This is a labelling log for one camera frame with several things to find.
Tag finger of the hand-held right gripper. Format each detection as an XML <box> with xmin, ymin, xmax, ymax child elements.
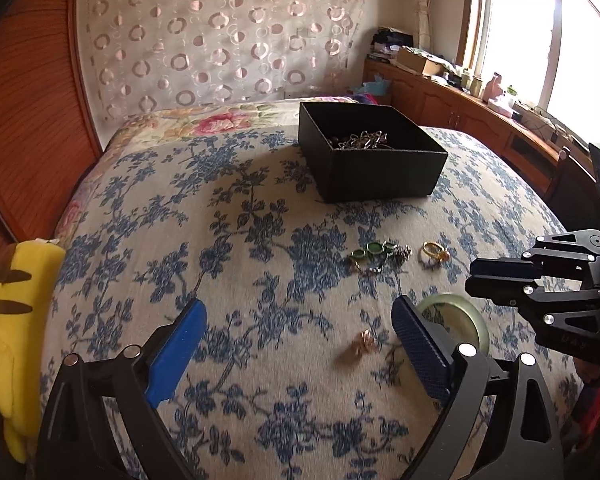
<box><xmin>470</xmin><ymin>229</ymin><xmax>600</xmax><ymax>282</ymax></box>
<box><xmin>465</xmin><ymin>279</ymin><xmax>600</xmax><ymax>361</ymax></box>

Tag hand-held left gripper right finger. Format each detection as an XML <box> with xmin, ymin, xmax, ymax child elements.
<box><xmin>391</xmin><ymin>295</ymin><xmax>566</xmax><ymax>480</ymax></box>

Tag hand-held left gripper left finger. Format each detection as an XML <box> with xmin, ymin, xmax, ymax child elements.
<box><xmin>35</xmin><ymin>297</ymin><xmax>208</xmax><ymax>480</ymax></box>

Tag pale jade bangle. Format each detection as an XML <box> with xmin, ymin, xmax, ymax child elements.
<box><xmin>414</xmin><ymin>292</ymin><xmax>491</xmax><ymax>356</ymax></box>

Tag rose gold ring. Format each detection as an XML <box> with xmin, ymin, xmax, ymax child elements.
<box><xmin>349</xmin><ymin>330</ymin><xmax>376</xmax><ymax>356</ymax></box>

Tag green stone bracelet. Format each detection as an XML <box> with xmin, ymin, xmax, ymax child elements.
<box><xmin>349</xmin><ymin>241</ymin><xmax>398</xmax><ymax>273</ymax></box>

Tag black box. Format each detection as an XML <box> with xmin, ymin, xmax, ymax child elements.
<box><xmin>298</xmin><ymin>101</ymin><xmax>449</xmax><ymax>204</ymax></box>

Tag silver chain jewelry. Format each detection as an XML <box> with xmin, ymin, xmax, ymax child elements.
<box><xmin>332</xmin><ymin>130</ymin><xmax>396</xmax><ymax>152</ymax></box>

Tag dark wooden chair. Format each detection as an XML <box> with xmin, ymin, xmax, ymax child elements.
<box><xmin>545</xmin><ymin>147</ymin><xmax>600</xmax><ymax>231</ymax></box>

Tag dark blue red blanket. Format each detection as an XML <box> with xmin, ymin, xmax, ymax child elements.
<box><xmin>572</xmin><ymin>360</ymin><xmax>600</xmax><ymax>441</ymax></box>

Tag blue floral blanket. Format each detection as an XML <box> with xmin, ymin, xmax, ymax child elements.
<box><xmin>40</xmin><ymin>127</ymin><xmax>586</xmax><ymax>480</ymax></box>

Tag yellow plush toy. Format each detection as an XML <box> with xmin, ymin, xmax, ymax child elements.
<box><xmin>0</xmin><ymin>237</ymin><xmax>67</xmax><ymax>463</ymax></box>

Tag wooden cabinet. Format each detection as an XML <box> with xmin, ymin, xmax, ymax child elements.
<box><xmin>362</xmin><ymin>57</ymin><xmax>600</xmax><ymax>196</ymax></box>

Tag pink bottle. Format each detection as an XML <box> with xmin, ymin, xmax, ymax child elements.
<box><xmin>482</xmin><ymin>74</ymin><xmax>503</xmax><ymax>103</ymax></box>

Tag blue bag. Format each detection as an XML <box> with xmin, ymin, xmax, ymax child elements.
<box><xmin>362</xmin><ymin>74</ymin><xmax>393</xmax><ymax>98</ymax></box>

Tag cardboard box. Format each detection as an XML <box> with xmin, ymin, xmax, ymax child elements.
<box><xmin>395</xmin><ymin>47</ymin><xmax>446</xmax><ymax>77</ymax></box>

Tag window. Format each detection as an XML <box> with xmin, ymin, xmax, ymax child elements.
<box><xmin>455</xmin><ymin>0</ymin><xmax>600</xmax><ymax>146</ymax></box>

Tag pile of dark clothes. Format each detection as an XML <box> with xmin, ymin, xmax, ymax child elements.
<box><xmin>370</xmin><ymin>27</ymin><xmax>413</xmax><ymax>58</ymax></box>

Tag cream window curtain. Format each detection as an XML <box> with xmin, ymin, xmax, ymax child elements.
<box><xmin>405</xmin><ymin>0</ymin><xmax>436</xmax><ymax>53</ymax></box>

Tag wooden wardrobe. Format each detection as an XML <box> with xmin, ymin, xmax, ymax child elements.
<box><xmin>0</xmin><ymin>0</ymin><xmax>106</xmax><ymax>281</ymax></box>

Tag circle patterned sheer curtain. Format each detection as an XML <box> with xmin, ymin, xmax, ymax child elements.
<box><xmin>75</xmin><ymin>0</ymin><xmax>368</xmax><ymax>126</ymax></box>

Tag tangle of cables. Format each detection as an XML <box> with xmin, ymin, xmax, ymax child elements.
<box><xmin>512</xmin><ymin>102</ymin><xmax>581</xmax><ymax>146</ymax></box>

